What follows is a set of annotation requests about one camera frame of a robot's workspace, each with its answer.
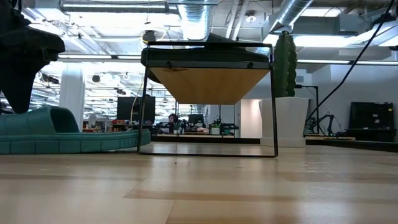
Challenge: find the person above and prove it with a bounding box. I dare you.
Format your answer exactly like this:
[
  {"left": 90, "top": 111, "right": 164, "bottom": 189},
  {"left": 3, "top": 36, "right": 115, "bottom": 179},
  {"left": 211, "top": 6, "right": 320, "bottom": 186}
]
[{"left": 167, "top": 113, "right": 180, "bottom": 131}]

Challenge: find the green cactus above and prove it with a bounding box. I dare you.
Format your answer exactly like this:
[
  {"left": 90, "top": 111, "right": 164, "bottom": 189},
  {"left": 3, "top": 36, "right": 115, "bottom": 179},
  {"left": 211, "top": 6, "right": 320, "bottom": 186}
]
[{"left": 273, "top": 30, "right": 298, "bottom": 98}]

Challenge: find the slanted silver ventilation duct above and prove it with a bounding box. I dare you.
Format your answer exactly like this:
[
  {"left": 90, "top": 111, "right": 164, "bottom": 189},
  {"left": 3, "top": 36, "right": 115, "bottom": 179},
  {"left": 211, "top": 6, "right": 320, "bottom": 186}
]
[{"left": 269, "top": 0, "right": 315, "bottom": 34}]

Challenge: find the white hexagonal plant pot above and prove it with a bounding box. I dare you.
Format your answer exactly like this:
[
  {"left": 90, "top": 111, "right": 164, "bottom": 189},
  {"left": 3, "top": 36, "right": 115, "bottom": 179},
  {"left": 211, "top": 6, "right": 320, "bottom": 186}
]
[{"left": 258, "top": 96, "right": 310, "bottom": 148}]

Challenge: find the ribbed silver ventilation duct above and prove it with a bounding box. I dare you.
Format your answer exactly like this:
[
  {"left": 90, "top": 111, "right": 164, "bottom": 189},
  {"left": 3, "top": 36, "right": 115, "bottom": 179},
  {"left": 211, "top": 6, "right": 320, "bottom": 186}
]
[{"left": 178, "top": 0, "right": 217, "bottom": 41}]

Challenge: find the black aluminium table frame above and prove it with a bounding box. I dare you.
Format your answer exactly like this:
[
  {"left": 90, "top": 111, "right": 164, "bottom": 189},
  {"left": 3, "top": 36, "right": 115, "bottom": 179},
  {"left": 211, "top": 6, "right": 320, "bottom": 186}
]
[{"left": 150, "top": 133, "right": 398, "bottom": 153}]

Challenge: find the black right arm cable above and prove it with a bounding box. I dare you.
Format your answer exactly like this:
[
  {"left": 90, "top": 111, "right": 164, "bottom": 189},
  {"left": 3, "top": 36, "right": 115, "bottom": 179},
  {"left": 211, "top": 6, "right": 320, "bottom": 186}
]
[{"left": 306, "top": 0, "right": 396, "bottom": 123}]

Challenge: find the white square column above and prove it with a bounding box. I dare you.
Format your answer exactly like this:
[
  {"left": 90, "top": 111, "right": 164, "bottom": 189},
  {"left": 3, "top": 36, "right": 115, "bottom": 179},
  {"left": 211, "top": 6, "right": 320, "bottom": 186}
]
[{"left": 58, "top": 63, "right": 86, "bottom": 133}]

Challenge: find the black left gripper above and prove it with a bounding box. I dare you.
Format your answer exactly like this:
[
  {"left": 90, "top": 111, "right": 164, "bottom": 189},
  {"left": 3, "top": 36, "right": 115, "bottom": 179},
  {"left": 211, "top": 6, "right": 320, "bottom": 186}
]
[{"left": 0, "top": 26, "right": 67, "bottom": 114}]

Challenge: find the black cabinet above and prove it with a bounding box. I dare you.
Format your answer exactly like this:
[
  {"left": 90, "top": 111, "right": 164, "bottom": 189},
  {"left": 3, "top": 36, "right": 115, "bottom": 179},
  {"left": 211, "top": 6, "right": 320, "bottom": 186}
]
[{"left": 348, "top": 101, "right": 396, "bottom": 142}]

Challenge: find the thin black metal stand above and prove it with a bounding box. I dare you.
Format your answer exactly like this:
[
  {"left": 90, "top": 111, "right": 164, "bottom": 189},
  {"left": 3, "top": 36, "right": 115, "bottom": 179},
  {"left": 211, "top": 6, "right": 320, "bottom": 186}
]
[{"left": 295, "top": 84, "right": 320, "bottom": 125}]

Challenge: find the green background box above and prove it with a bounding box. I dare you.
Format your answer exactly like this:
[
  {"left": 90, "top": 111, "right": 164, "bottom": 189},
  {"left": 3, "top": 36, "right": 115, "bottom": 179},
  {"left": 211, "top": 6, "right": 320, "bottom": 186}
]
[{"left": 210, "top": 123, "right": 239, "bottom": 137}]

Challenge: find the black ceiling device yellow cable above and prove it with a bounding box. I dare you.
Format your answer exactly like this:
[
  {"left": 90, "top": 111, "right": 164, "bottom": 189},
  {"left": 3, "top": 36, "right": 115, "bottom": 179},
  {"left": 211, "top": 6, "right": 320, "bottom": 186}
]
[{"left": 142, "top": 29, "right": 157, "bottom": 44}]

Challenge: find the black background monitor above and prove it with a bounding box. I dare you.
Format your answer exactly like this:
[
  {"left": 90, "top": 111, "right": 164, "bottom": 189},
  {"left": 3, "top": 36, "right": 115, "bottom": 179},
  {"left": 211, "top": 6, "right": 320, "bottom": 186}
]
[{"left": 117, "top": 96, "right": 156, "bottom": 122}]

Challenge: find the green slide sandal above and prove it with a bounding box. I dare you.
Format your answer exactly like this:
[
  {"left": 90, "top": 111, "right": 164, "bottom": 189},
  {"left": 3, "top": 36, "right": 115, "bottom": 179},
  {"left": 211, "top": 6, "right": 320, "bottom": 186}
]
[{"left": 0, "top": 105, "right": 152, "bottom": 156}]

